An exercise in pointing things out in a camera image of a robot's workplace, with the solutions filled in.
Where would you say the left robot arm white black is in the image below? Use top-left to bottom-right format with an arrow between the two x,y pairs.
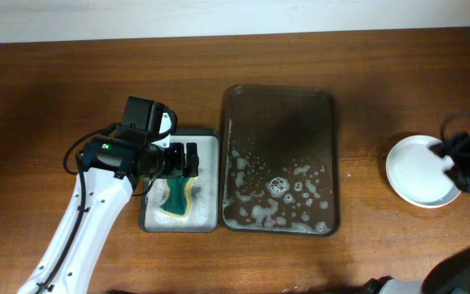
19,136 -> 219,293

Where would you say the pale green plate top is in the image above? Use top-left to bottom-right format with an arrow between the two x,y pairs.
385,135 -> 461,208

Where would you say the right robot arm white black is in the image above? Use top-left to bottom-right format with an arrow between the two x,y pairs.
361,132 -> 470,294

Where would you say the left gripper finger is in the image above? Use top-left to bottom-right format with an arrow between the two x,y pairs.
185,143 -> 199,177
175,143 -> 185,177

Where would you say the green yellow sponge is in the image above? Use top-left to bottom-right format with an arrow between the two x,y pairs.
159,177 -> 195,218

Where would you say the small black soapy tray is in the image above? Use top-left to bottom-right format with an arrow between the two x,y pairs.
139,129 -> 219,233

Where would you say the large brown serving tray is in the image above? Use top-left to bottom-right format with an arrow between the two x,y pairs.
219,85 -> 341,238

